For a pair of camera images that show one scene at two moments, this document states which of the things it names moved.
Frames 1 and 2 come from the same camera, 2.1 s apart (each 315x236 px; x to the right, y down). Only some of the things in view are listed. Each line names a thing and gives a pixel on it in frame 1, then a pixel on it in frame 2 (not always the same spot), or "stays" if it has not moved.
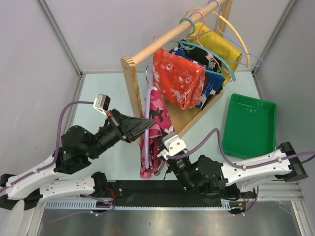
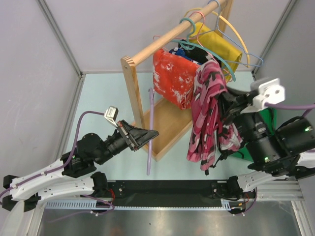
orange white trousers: [178, 79] stays
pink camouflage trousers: [163, 127] to [207, 133]
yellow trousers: [228, 53] stays
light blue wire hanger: [229, 39] stays
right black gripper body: [179, 166] to [252, 126]
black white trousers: [202, 56] stays
